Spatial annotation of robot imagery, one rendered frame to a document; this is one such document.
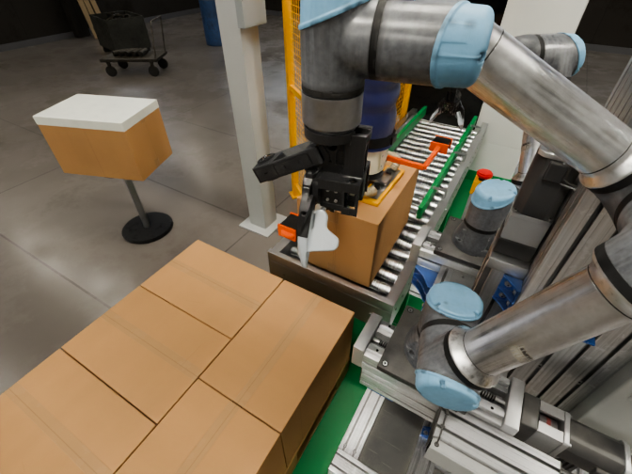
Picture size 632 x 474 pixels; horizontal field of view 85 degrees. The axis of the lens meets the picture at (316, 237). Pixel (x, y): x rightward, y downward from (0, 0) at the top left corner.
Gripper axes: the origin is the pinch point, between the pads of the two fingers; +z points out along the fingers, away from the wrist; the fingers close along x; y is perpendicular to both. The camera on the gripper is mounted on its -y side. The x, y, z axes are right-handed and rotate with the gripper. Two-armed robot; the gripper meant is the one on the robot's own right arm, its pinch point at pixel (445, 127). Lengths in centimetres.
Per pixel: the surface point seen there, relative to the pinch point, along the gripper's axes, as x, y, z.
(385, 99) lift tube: -18.3, 36.8, -21.0
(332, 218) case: -28, 59, 27
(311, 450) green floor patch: -2, 119, 117
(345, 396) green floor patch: 0, 88, 117
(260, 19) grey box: -115, -12, -33
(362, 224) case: -13, 58, 24
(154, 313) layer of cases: -84, 123, 63
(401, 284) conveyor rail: 7, 52, 57
